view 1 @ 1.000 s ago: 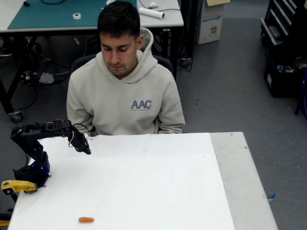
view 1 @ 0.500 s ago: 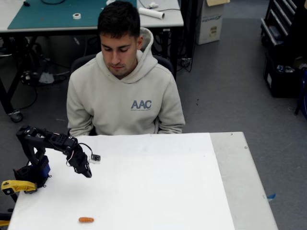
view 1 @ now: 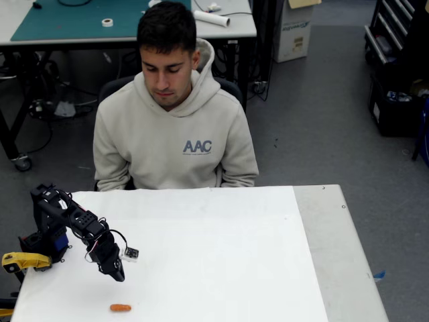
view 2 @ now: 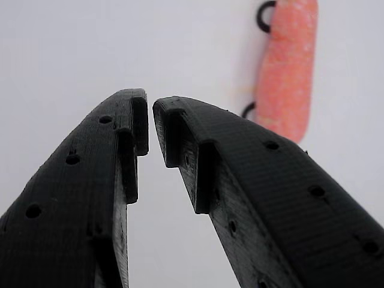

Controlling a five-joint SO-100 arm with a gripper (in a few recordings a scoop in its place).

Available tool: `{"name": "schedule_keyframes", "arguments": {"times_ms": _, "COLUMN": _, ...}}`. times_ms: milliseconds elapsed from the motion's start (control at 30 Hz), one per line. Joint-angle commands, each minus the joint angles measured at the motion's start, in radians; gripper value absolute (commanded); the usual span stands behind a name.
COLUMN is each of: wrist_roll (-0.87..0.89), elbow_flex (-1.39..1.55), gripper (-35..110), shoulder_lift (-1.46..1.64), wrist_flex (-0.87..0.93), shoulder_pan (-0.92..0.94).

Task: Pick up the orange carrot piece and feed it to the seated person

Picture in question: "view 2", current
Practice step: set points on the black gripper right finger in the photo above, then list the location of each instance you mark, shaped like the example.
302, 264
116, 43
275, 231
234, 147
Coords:
285, 210

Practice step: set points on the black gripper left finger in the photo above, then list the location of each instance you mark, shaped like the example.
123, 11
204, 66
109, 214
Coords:
69, 210

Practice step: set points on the small orange carrot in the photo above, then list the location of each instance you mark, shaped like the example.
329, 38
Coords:
285, 75

